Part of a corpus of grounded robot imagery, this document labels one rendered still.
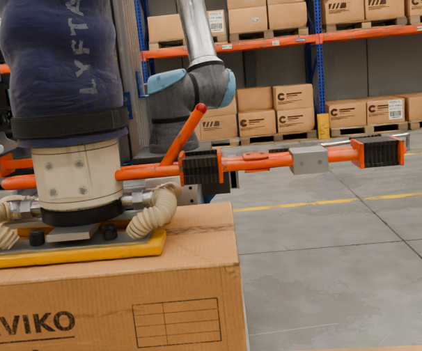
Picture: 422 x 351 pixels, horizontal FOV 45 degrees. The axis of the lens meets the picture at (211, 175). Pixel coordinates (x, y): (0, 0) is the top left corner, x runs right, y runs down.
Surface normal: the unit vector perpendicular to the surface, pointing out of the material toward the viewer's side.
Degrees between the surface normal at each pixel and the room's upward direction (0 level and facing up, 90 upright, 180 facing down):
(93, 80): 75
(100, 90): 83
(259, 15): 88
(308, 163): 89
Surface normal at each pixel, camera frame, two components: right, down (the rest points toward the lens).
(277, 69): -0.02, 0.21
